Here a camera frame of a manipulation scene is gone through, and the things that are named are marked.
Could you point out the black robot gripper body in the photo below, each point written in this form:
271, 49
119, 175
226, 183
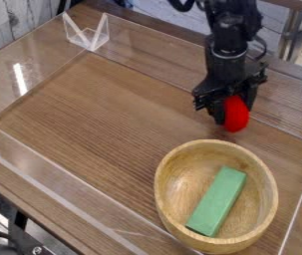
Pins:
229, 72

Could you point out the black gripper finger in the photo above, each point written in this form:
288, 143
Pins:
250, 94
216, 110

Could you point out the red plush fruit green stem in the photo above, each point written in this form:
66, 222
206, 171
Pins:
236, 114

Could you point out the metal stand in background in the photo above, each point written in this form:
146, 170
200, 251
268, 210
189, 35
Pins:
288, 51

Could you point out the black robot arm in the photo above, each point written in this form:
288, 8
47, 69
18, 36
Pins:
234, 21

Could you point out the green rectangular block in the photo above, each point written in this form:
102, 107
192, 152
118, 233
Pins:
217, 201

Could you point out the clear acrylic corner bracket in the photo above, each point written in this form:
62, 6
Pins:
87, 38

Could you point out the wooden bowl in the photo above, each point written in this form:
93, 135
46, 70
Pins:
182, 178

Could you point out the clear acrylic tray walls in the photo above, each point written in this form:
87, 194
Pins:
91, 118

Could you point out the black table leg bracket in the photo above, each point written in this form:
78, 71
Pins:
27, 244

